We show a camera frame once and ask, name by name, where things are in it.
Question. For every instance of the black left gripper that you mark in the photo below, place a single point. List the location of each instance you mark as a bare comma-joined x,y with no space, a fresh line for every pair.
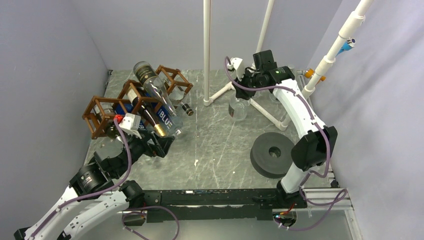
161,145

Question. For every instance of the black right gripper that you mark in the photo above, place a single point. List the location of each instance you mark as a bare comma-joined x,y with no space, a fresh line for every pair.
241,93

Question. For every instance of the clear bottle red black label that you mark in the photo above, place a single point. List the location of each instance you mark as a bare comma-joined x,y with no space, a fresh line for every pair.
238,108

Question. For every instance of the tall clear bottle black label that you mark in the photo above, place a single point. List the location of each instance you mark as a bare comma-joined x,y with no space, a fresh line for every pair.
153,85

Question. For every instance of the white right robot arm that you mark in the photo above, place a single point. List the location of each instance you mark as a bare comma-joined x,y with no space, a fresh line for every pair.
316,139

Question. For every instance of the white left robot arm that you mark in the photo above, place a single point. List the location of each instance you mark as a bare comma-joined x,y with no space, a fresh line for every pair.
99,189

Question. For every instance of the blue label clear bottle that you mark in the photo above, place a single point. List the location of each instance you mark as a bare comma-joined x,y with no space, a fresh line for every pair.
172,124

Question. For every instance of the brown wooden wine rack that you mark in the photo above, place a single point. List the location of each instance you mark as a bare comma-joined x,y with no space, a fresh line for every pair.
100,111

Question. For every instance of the dark wine bottle gold cap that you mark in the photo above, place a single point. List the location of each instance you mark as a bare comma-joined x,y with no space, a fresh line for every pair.
145,111

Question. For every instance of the clear bottle black cap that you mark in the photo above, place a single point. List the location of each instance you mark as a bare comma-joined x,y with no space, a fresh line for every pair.
178,100

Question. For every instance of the orange clip on pipe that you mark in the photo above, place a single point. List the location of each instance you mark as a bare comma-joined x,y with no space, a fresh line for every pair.
309,74

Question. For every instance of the black round perforated speaker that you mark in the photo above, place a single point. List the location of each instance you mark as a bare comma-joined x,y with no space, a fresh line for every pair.
270,155

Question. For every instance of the blue clip on pipe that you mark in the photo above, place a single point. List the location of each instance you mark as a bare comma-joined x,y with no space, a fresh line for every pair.
348,45

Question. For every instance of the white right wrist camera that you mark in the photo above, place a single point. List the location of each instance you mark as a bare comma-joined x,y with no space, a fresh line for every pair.
236,66

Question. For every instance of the white PVC pipe frame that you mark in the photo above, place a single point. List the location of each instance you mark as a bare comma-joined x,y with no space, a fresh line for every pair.
299,33

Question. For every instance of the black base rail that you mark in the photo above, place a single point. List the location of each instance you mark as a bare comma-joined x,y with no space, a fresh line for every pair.
215,204

